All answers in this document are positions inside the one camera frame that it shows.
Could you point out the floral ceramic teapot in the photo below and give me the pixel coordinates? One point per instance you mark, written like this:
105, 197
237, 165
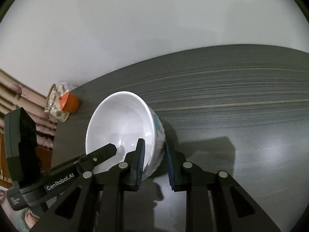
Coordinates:
54, 111

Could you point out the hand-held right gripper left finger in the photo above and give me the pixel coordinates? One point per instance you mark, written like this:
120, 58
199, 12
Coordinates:
140, 164

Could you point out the white bowl with blue base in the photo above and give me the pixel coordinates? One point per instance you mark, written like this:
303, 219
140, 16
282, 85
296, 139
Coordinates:
120, 120

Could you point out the orange cup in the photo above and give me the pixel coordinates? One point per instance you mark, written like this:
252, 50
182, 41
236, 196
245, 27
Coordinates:
71, 102

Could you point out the beige patterned curtain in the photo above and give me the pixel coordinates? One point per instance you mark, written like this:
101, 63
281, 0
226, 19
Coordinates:
24, 96

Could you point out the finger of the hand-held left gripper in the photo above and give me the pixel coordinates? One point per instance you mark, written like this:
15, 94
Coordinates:
103, 153

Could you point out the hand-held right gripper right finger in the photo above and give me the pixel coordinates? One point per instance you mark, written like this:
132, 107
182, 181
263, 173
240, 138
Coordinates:
169, 171

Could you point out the person's left hand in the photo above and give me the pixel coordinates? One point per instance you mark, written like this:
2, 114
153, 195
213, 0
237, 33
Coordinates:
31, 221

